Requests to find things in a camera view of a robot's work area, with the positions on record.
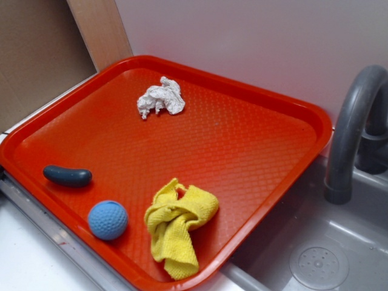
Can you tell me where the red plastic tray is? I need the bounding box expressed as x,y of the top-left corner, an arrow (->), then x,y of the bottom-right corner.
1,56 -> 332,290

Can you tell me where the crumpled white paper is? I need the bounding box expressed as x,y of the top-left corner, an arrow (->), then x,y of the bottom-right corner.
136,76 -> 186,120

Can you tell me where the brown cardboard panel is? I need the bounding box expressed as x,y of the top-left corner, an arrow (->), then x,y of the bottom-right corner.
1,1 -> 96,131

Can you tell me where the yellow cloth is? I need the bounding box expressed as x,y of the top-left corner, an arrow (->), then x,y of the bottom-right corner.
144,178 -> 219,281

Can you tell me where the grey toy faucet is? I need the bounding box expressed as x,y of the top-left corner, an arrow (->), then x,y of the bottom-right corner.
324,65 -> 387,204

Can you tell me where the grey toy sink basin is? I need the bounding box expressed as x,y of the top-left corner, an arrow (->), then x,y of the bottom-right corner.
222,158 -> 387,290

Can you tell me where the blue dimpled ball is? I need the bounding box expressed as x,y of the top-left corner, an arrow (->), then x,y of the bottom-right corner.
87,201 -> 129,241

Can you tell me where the dark grey sausage toy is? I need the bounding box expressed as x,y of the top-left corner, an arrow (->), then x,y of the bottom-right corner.
43,165 -> 92,188

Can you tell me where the light wooden board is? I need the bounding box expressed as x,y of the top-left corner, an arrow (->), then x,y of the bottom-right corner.
67,0 -> 133,72

